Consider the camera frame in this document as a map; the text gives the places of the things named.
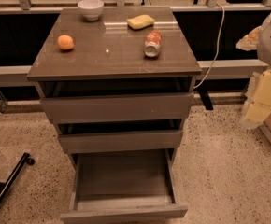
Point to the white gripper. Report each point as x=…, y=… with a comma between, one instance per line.
x=257, y=103

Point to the red coke can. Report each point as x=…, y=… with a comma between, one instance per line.
x=152, y=45

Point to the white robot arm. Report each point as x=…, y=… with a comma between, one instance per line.
x=264, y=42

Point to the grey middle drawer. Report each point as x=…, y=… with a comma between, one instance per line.
x=107, y=142

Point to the grey drawer cabinet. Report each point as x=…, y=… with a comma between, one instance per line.
x=108, y=59

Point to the grey top drawer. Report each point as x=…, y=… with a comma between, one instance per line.
x=117, y=108

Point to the grey open bottom drawer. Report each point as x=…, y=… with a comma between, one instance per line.
x=123, y=186

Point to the yellow sponge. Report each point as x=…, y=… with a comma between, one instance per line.
x=140, y=22

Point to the white ceramic bowl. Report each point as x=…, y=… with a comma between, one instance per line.
x=91, y=9

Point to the orange fruit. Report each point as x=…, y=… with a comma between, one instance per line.
x=65, y=42

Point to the black chair leg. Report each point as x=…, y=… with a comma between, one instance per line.
x=7, y=184

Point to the grey metal rail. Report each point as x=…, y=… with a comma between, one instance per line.
x=16, y=76

